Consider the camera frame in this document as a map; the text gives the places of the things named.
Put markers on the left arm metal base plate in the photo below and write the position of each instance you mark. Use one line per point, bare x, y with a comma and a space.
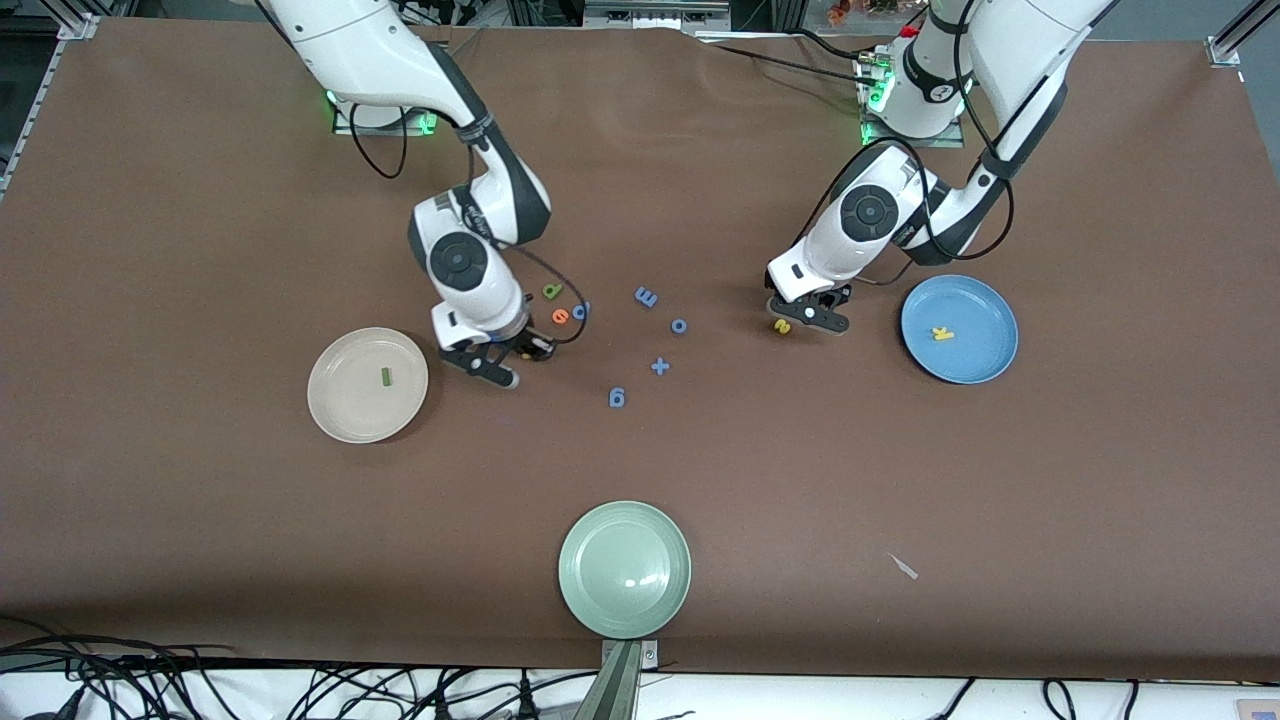
905, 143

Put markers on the beige box corner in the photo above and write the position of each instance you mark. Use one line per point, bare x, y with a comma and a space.
1260, 712

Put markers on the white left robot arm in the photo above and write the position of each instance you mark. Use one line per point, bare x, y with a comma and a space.
870, 215

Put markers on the brown paper table cover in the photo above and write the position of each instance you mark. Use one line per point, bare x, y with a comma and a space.
200, 500

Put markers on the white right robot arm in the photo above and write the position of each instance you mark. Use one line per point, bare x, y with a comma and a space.
380, 50

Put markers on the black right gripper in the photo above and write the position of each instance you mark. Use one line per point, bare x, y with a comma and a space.
524, 345

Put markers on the grey metal bracket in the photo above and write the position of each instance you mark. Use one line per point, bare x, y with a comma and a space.
650, 15

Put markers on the blue foam letter m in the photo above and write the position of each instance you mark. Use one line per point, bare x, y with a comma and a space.
646, 297

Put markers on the black metal frame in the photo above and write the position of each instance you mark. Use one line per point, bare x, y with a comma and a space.
545, 12

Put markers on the white tape scrap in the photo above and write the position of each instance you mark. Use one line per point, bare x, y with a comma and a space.
905, 568

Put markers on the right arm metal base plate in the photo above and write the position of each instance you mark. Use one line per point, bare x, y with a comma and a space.
420, 127

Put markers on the orange background object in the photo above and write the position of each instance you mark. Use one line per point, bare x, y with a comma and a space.
840, 10

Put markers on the green round plate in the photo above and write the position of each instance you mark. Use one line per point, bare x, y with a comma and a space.
625, 570

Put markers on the grey camera mount pole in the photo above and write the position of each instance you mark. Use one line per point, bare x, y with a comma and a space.
615, 690

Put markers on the beige round plate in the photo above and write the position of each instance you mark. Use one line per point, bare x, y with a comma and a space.
350, 400

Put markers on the blue round plate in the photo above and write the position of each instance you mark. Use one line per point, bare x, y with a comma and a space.
975, 350

